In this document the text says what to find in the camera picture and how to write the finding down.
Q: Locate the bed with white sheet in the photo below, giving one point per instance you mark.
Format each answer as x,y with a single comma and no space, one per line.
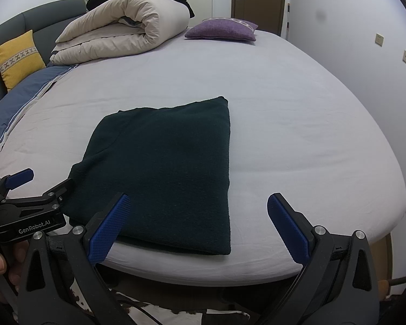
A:
274,108

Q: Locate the purple pillow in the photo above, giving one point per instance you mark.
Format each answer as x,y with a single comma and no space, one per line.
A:
223,30

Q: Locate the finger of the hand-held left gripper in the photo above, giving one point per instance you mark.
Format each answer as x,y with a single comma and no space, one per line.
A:
20,177
59,191

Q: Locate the brown wooden door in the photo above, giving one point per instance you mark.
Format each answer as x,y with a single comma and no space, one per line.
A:
257,0

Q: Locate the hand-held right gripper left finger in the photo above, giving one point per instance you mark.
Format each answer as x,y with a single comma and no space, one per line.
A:
108,228

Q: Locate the yellow patterned pillow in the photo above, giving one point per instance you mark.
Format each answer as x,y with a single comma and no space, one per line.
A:
18,61

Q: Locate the white wardrobe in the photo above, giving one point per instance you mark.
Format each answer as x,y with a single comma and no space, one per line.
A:
203,0

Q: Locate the grey padded headboard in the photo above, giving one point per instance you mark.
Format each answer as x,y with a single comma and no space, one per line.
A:
37,17

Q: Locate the person's left hand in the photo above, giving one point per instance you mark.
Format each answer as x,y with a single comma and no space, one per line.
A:
0,264

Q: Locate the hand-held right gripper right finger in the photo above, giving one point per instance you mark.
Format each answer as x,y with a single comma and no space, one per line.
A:
289,228

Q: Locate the dark green sweater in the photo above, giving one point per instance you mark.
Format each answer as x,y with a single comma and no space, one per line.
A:
162,169

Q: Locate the blue pillow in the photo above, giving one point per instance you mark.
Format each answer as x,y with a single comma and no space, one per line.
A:
23,105

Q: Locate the cowhide patterned rug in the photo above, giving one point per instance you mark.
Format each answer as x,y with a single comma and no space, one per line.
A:
189,316

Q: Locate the beige folded duvet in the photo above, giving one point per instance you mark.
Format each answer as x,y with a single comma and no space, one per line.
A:
121,37

